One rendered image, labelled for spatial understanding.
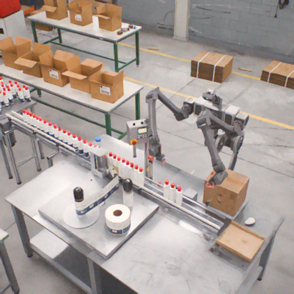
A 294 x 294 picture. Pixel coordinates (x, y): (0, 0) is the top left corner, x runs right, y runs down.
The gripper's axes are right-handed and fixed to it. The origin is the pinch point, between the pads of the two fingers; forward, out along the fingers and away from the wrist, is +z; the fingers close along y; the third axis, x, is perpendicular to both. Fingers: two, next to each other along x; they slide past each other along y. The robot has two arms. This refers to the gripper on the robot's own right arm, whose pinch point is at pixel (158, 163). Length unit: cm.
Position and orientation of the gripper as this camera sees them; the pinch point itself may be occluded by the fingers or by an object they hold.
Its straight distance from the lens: 329.4
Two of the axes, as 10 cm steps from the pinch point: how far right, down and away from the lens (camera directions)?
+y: 8.3, 3.2, -4.6
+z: 0.2, 8.0, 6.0
